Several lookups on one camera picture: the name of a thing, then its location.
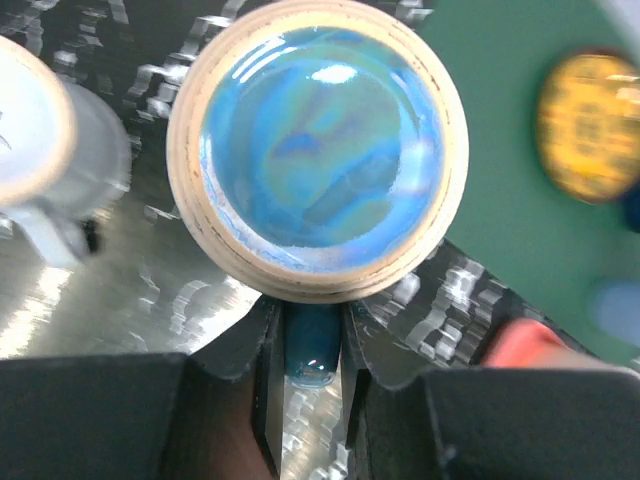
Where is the light blue plastic cup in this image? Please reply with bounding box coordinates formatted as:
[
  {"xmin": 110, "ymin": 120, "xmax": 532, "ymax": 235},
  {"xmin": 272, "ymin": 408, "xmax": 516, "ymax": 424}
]
[{"xmin": 589, "ymin": 279, "xmax": 640, "ymax": 346}]

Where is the dark green mat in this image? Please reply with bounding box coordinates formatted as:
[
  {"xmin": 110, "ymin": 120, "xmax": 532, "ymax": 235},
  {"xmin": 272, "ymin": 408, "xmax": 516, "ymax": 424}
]
[{"xmin": 420, "ymin": 1, "xmax": 639, "ymax": 366}]

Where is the dark blue cup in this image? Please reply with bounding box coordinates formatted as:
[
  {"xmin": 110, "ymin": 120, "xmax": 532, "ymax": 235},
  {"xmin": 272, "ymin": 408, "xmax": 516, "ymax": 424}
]
[{"xmin": 620, "ymin": 182, "xmax": 640, "ymax": 233}]

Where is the yellow patterned plate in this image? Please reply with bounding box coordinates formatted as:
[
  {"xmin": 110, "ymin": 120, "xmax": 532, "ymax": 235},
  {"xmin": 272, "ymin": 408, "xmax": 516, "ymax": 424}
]
[{"xmin": 535, "ymin": 51, "xmax": 639, "ymax": 204}]

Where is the pink plastic tray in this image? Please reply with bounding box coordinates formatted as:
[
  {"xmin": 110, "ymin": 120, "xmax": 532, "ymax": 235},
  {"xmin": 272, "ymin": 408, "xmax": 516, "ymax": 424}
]
[{"xmin": 481, "ymin": 318, "xmax": 602, "ymax": 369}]

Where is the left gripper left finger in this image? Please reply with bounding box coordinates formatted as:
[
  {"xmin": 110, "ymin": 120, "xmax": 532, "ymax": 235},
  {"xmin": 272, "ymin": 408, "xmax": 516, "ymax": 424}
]
[{"xmin": 1, "ymin": 299, "xmax": 284, "ymax": 479}]

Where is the light blue glazed mug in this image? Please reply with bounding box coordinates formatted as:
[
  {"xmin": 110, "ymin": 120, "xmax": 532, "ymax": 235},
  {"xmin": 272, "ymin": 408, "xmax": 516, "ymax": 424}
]
[{"xmin": 166, "ymin": 1, "xmax": 469, "ymax": 387}]

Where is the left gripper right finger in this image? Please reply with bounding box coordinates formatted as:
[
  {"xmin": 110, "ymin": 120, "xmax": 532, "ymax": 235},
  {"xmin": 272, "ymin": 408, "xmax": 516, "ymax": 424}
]
[{"xmin": 342, "ymin": 305, "xmax": 639, "ymax": 479}]

